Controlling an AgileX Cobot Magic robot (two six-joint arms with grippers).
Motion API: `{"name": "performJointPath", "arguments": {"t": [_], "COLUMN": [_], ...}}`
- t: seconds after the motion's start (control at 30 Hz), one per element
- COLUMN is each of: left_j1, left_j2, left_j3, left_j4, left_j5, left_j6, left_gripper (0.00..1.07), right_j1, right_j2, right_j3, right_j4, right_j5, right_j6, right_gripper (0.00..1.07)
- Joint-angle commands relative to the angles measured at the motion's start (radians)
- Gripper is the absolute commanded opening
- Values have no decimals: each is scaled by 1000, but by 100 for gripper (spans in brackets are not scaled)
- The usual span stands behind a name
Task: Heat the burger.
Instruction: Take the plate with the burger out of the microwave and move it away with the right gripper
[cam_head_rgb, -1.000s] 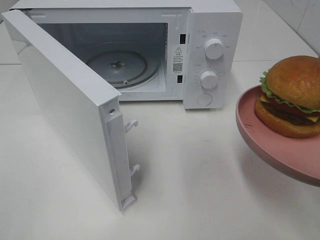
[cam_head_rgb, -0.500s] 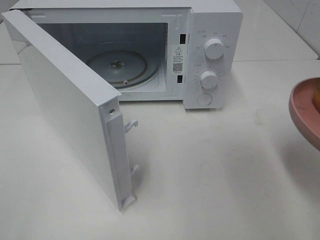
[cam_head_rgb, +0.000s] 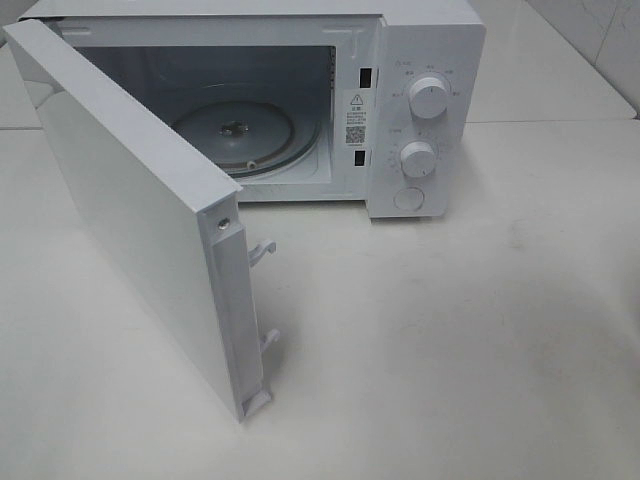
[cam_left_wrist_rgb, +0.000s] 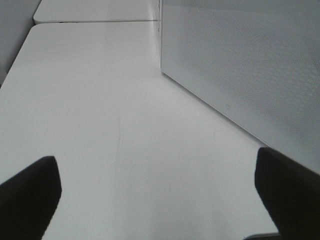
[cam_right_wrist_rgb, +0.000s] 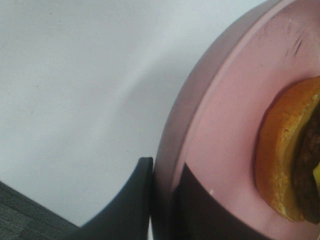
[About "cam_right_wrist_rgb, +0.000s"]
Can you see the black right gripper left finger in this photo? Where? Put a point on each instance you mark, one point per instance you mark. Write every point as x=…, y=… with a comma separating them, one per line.
x=127, y=216

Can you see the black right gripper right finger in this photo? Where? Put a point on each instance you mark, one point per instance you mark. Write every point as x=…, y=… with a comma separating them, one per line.
x=231, y=209

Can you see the pink round plate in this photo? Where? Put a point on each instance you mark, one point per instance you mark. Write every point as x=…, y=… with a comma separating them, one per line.
x=217, y=115

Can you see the burger with lettuce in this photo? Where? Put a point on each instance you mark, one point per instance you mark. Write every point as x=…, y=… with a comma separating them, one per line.
x=288, y=153

